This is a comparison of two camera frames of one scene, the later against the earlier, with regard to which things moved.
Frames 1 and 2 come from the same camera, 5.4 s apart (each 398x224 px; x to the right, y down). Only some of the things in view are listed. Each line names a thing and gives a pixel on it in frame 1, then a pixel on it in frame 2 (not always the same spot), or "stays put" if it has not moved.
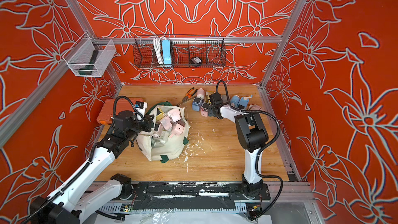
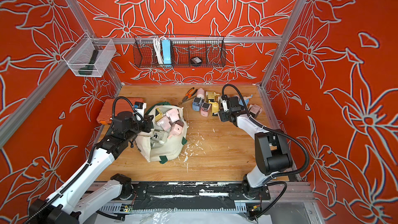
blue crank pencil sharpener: [243, 101] stays put
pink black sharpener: [254, 107] stays put
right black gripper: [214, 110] -> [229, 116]
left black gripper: [147, 120] stays put
